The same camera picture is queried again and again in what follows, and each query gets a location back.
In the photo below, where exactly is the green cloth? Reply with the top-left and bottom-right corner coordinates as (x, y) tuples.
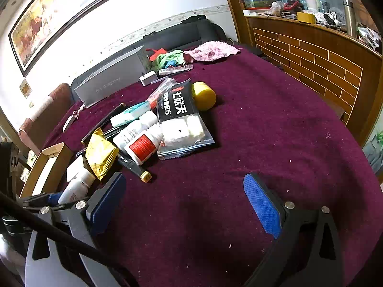
(151, 50), (184, 71)

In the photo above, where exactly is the clear plastic box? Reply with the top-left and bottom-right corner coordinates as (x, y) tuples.
(243, 0), (268, 9)

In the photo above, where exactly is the yellow jar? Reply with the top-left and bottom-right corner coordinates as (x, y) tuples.
(191, 82), (217, 111)

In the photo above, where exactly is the black marker with yellow cap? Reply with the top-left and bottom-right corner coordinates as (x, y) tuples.
(117, 152), (151, 183)

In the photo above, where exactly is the white bottle with red label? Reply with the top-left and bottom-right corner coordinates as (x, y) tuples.
(124, 124), (164, 166)

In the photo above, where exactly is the framed wall painting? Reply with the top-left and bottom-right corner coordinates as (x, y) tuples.
(8, 0), (117, 77)

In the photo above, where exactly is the yellow snack packet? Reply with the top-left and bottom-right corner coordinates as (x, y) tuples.
(85, 128), (120, 181)

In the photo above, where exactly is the red black jug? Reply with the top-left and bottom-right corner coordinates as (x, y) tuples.
(283, 0), (303, 12)

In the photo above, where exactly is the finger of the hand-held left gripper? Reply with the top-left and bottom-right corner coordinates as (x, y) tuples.
(18, 192), (64, 208)

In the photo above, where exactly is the brown upholstered chair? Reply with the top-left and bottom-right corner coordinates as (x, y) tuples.
(18, 83), (74, 156)

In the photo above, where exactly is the floral chair cushion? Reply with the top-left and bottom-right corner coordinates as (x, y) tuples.
(20, 150), (38, 183)

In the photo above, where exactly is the black clear cotton pad bag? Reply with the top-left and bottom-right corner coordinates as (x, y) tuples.
(156, 78), (216, 160)

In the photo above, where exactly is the clear plastic bag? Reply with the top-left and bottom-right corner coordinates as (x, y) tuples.
(268, 1), (285, 17)

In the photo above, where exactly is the clear pack with red item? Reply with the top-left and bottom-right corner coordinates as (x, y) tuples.
(146, 78), (175, 111)

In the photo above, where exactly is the green bamboo wall sticker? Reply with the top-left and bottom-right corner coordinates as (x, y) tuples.
(362, 126), (383, 183)

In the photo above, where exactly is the small white box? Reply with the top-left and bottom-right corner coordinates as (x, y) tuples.
(66, 155), (90, 183)

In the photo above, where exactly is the maroon tablecloth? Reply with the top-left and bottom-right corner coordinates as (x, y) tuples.
(18, 45), (383, 287)

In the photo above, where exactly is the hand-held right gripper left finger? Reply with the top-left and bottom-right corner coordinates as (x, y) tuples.
(24, 172), (128, 287)

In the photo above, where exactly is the teal tissue pack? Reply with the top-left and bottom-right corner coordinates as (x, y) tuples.
(110, 101), (150, 127)

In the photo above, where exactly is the black cloth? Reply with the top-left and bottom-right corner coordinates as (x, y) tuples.
(181, 14), (207, 24)

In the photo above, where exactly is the wooden brick-pattern counter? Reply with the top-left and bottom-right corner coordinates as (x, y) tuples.
(220, 0), (383, 147)

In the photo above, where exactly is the black braided cable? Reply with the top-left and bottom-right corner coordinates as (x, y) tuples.
(0, 190), (140, 287)

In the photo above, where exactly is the red paper item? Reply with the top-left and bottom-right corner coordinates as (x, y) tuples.
(146, 48), (168, 62)

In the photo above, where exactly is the white pendant with cord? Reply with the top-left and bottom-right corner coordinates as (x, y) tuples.
(62, 102), (83, 132)

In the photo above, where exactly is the plain white bottle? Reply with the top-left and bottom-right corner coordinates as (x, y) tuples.
(58, 170), (96, 205)

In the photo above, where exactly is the white red tube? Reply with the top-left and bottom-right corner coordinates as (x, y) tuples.
(158, 64), (193, 76)

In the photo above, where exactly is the long thin black pen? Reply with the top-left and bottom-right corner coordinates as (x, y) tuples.
(81, 103), (126, 144)

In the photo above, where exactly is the black sofa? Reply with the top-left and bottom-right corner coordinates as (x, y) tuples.
(70, 19), (240, 105)

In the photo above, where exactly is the pink cloth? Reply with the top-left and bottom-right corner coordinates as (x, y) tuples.
(183, 41), (241, 63)

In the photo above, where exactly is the white charger plug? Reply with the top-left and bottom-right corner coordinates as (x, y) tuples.
(139, 71), (158, 87)

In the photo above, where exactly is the yellow box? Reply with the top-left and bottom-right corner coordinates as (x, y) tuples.
(296, 11), (317, 24)

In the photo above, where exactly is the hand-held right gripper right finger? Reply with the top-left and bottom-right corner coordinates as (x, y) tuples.
(242, 173), (344, 287)

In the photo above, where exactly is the cardboard box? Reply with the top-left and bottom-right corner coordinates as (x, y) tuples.
(19, 143), (74, 199)

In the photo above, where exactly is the long grey box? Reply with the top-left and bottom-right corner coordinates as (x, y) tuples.
(74, 45), (153, 108)

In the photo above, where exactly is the white spray bottle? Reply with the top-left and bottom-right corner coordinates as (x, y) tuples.
(113, 110), (158, 154)

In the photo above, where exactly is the small yellow wall plaque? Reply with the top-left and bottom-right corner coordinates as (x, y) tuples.
(19, 78), (32, 99)

